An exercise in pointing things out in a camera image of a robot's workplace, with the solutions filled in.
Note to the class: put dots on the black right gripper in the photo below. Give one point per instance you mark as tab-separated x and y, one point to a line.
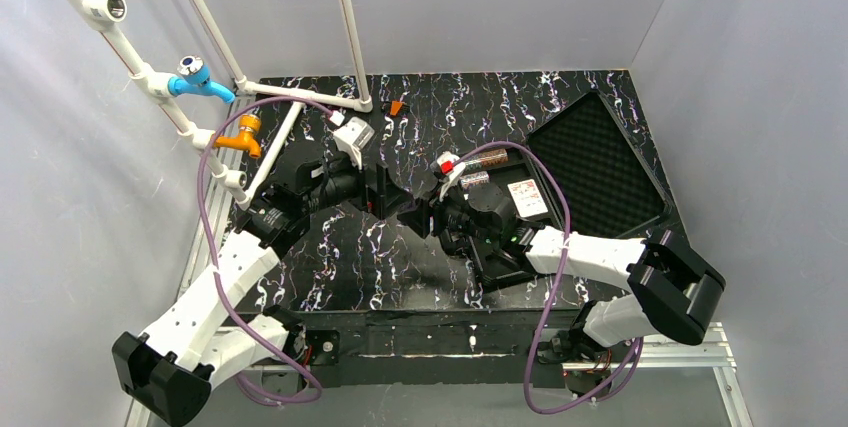
433	216

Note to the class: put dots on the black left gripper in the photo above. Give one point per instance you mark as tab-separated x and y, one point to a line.
369	187

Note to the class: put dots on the red playing card deck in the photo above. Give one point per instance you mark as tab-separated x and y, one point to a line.
528	198

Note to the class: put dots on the black poker set case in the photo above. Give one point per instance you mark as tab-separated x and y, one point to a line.
591	178

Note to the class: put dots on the orange black poker chip stack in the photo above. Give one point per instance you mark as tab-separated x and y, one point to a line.
488	159

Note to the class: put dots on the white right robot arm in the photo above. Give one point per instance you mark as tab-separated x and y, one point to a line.
670	289

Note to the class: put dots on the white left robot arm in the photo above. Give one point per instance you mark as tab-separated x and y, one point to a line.
175	363

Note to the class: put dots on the small orange black clip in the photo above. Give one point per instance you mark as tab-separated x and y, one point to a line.
394	108

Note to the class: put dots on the orange plastic faucet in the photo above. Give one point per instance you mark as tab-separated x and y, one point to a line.
245	139

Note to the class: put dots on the blue plastic faucet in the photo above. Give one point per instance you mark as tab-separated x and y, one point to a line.
194	78

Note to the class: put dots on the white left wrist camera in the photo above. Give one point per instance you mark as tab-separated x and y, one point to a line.
352	138

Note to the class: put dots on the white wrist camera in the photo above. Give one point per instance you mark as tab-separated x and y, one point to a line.
448	168
352	138

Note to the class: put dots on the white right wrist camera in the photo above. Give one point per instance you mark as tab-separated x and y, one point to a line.
448	168

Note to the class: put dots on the aluminium rail frame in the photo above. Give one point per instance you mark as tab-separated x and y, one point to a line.
442	340

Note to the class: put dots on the white pvc pipe frame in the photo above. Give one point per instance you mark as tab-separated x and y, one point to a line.
105	17

